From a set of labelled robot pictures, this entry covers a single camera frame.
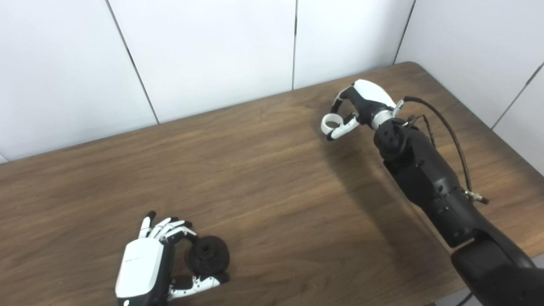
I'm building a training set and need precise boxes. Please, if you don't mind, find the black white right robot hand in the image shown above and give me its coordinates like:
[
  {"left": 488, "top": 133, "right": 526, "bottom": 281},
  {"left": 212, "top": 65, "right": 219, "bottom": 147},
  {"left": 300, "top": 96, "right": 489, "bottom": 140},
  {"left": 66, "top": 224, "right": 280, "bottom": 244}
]
[{"left": 326, "top": 79, "right": 398, "bottom": 141}]

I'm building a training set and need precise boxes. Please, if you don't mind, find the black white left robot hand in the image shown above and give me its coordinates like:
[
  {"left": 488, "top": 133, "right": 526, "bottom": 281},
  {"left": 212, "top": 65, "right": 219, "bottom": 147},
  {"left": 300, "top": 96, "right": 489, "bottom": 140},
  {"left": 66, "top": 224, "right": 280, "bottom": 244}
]
[{"left": 115, "top": 211, "right": 230, "bottom": 306}]

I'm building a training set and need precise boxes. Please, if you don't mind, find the white plastic ring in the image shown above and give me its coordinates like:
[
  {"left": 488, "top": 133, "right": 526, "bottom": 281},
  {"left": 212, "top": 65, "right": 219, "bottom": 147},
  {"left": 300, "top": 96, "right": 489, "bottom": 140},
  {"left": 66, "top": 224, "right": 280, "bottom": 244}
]
[{"left": 321, "top": 113, "right": 346, "bottom": 136}]

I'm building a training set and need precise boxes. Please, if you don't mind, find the round black plastic part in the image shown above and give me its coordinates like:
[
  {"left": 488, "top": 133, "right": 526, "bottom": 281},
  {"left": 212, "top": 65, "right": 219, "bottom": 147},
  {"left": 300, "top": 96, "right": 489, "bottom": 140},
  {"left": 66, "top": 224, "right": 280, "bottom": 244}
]
[{"left": 186, "top": 236, "right": 231, "bottom": 275}]

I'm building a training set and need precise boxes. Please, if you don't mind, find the thin black right wrist wire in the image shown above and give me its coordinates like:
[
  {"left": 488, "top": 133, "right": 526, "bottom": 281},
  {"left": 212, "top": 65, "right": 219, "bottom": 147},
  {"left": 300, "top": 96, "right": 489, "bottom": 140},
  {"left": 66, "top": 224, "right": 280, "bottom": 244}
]
[{"left": 406, "top": 114, "right": 436, "bottom": 147}]

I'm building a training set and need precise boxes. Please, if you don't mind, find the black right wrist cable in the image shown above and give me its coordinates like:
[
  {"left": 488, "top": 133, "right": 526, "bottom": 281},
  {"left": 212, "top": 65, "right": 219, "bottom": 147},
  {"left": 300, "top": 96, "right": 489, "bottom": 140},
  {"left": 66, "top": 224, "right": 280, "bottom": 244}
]
[{"left": 395, "top": 96, "right": 489, "bottom": 205}]

